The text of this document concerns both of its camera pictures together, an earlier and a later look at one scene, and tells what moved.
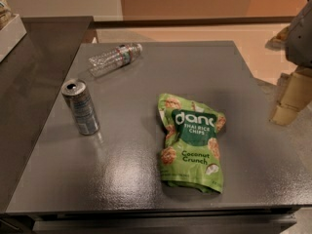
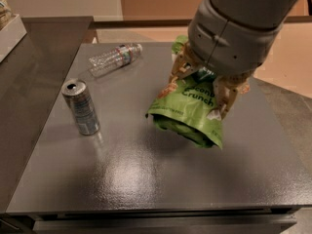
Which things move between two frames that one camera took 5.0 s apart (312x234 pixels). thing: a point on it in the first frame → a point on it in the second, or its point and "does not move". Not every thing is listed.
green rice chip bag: (191, 155) → (187, 104)
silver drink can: (84, 113) does not move
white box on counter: (11, 35) does not move
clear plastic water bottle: (100, 62) does not move
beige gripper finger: (278, 41) → (184, 64)
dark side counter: (30, 77) does not move
